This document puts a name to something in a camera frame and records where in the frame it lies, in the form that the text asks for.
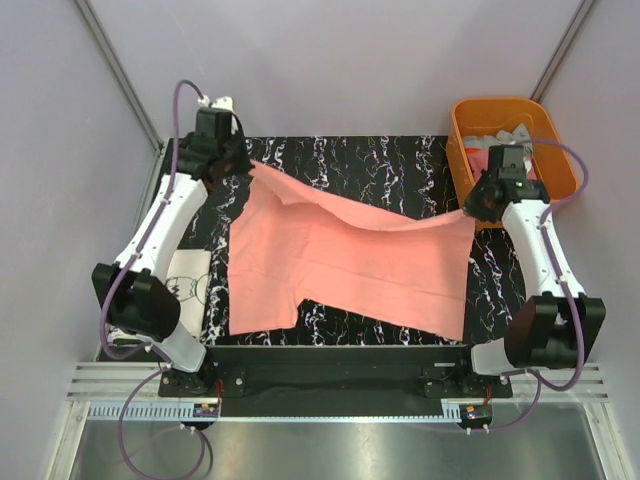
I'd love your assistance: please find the salmon pink t-shirt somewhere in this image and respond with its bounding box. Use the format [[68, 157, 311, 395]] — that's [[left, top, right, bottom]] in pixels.
[[228, 163, 475, 341]]

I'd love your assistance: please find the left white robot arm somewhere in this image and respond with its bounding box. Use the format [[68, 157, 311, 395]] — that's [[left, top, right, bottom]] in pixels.
[[91, 97, 251, 396]]

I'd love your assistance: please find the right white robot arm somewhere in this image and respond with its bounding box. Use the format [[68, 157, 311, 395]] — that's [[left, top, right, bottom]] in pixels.
[[453, 144, 606, 397]]

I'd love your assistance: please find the dark pink t-shirt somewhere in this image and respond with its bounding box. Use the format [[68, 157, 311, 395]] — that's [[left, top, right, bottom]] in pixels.
[[465, 148, 537, 181]]

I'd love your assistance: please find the grey t-shirt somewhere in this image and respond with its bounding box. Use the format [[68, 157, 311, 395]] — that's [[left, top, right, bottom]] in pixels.
[[463, 123, 533, 153]]

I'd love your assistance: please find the orange plastic bin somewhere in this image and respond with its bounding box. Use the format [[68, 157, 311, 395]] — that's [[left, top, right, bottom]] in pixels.
[[441, 98, 579, 239]]

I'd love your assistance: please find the folded white printed t-shirt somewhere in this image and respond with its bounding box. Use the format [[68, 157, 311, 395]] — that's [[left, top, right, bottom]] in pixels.
[[165, 249, 212, 339]]

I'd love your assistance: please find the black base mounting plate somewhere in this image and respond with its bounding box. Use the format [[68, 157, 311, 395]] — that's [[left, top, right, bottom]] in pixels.
[[141, 345, 513, 420]]

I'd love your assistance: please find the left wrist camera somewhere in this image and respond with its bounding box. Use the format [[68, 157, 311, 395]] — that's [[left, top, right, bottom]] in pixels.
[[197, 95, 234, 113]]

